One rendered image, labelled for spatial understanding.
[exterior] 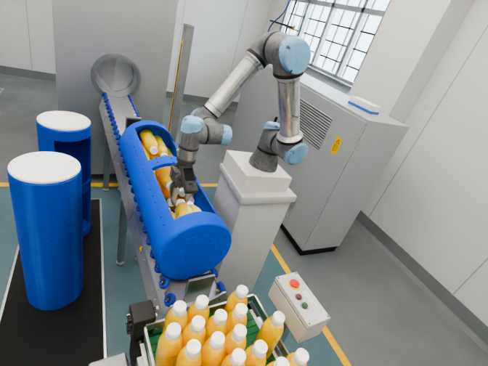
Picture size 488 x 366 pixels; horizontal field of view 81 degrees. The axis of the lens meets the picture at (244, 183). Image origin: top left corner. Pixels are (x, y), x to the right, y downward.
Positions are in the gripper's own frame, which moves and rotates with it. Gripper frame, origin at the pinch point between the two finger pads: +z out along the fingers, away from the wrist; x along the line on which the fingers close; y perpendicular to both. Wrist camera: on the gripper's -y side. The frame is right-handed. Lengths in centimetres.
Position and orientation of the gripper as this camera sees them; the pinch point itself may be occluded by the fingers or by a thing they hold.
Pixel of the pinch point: (179, 203)
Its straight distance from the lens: 118.6
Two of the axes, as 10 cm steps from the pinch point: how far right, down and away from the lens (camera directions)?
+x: -8.5, 0.4, -5.2
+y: -4.5, -5.6, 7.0
